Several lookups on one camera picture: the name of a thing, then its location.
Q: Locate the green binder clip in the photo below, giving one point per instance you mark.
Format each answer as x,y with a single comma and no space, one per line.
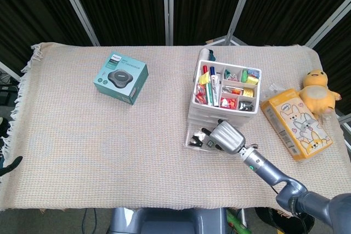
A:
227,74

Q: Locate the clear bottom drawer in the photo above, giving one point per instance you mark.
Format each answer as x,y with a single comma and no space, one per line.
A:
197,149

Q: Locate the black staple remover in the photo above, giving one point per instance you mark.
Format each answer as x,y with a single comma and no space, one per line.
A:
197,143

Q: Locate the green block pack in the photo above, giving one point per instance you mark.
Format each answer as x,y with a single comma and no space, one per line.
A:
244,75

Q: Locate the clear plastic bag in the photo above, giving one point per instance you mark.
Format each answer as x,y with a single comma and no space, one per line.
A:
274,88

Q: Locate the green circuit board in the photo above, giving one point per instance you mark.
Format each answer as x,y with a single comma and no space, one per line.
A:
237,223

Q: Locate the yellow duck plush toy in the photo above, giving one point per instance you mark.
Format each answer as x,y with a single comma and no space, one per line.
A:
318,94

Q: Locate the clear top drawer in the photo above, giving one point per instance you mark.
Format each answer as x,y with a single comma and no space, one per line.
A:
208,114

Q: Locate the white bottle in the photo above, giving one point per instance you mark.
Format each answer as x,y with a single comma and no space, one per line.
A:
203,53

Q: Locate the silver paper clips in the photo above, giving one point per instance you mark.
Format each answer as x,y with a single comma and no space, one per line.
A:
235,76

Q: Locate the orange red push pins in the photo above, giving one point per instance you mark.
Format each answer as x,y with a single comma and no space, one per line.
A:
229,103

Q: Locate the small green sharpener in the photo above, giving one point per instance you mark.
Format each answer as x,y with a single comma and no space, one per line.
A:
210,144

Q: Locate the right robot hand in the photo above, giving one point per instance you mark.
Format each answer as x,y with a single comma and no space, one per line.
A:
227,136

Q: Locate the colourful small pack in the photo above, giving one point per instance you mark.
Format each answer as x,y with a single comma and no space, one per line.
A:
253,73

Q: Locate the red marker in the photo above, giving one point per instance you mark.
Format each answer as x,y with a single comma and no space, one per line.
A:
205,69

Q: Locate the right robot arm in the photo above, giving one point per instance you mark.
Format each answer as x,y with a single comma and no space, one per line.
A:
268,173

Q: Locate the teal Philips speaker box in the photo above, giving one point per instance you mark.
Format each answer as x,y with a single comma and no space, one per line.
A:
120,77

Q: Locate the grey robot torso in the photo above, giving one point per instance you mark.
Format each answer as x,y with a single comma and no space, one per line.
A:
170,221

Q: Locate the yellow block pack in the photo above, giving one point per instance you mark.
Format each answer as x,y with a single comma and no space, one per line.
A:
252,80

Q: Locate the red packaged snack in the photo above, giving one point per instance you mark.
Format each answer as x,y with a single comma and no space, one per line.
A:
200,97

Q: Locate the black binder clips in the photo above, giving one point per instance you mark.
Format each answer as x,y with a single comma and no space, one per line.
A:
246,105

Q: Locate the white plastic drawer organizer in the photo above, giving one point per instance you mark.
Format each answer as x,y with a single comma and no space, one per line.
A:
235,111

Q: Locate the yellow corgi tissue box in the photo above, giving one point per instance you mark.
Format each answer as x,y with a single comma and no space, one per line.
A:
301,127

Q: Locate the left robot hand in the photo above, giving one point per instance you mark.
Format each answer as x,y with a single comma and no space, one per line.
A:
11,166

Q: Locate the clear middle drawer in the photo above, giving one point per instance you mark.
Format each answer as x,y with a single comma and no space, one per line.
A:
205,120

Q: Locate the black bag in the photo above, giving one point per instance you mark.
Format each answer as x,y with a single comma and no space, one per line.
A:
274,219

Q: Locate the clear drawer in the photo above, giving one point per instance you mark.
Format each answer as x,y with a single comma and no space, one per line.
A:
208,114
205,120
197,149

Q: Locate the silver clips pile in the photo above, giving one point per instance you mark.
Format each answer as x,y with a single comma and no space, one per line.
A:
233,90

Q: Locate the dark folding screen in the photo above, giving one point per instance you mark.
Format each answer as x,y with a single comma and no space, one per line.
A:
123,4

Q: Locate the green pen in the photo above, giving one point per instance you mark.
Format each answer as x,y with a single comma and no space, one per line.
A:
209,94

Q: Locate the beige woven tablecloth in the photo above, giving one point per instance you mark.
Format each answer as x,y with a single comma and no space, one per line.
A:
109,149

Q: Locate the teal object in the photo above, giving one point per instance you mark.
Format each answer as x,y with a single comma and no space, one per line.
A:
212,54

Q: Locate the yellow sticky note pack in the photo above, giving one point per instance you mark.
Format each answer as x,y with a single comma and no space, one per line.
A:
204,78

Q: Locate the blue capped white marker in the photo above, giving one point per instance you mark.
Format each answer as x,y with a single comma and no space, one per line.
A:
215,86

